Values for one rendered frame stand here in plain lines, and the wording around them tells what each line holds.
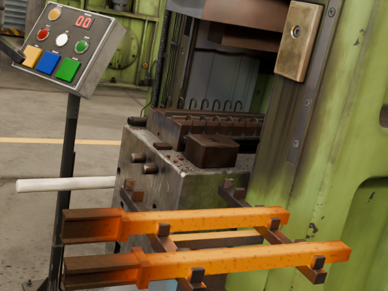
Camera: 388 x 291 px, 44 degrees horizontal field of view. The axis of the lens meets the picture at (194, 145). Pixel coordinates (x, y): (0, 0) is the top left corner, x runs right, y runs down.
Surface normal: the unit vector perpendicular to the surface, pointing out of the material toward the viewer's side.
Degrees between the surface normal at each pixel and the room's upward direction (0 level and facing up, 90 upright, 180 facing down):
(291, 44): 90
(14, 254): 0
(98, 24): 60
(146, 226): 90
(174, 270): 90
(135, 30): 90
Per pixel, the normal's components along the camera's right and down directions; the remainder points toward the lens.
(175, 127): -0.85, 0.00
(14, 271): 0.19, -0.93
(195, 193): 0.50, 0.36
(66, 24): -0.39, -0.34
